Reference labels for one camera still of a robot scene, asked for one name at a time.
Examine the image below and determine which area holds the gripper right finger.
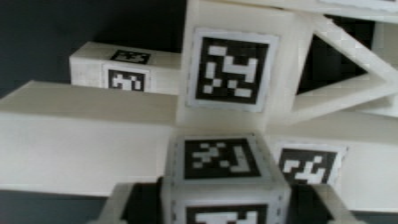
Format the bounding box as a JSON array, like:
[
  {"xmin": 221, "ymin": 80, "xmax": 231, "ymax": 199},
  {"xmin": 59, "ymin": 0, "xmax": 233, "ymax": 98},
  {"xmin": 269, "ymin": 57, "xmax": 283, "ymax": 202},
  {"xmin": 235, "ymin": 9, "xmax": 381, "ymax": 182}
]
[{"xmin": 286, "ymin": 184, "xmax": 368, "ymax": 224}]

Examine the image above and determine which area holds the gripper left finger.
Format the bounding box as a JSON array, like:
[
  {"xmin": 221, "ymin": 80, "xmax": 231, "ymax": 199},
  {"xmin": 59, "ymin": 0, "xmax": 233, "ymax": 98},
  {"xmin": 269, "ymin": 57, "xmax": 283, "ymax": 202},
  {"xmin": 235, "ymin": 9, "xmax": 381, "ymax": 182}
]
[{"xmin": 95, "ymin": 178, "xmax": 164, "ymax": 224}]

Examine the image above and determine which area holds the white tagged nut cube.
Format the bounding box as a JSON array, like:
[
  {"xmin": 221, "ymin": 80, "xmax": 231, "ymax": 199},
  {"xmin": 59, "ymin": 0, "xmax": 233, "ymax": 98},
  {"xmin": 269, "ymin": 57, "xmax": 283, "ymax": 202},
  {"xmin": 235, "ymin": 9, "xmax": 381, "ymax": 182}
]
[{"xmin": 160, "ymin": 133, "xmax": 292, "ymax": 224}]

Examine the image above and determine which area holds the white chair back frame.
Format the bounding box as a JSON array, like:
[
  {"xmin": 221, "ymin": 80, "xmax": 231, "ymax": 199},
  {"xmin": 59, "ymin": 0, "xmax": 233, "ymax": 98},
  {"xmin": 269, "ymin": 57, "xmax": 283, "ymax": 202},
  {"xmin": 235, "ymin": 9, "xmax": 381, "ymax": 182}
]
[{"xmin": 176, "ymin": 0, "xmax": 398, "ymax": 211}]

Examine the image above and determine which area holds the white chair leg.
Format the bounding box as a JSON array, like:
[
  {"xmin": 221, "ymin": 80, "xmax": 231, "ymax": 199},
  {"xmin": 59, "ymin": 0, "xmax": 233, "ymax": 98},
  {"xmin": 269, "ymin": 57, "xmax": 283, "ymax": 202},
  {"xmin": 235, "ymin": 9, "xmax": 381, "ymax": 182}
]
[{"xmin": 70, "ymin": 42, "xmax": 182, "ymax": 95}]

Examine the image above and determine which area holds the white chair seat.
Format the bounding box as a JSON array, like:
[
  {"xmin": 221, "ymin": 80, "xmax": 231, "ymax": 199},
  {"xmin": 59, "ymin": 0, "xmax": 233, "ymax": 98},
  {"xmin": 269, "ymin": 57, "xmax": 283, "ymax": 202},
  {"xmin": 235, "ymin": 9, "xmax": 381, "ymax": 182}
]
[{"xmin": 0, "ymin": 81, "xmax": 176, "ymax": 195}]

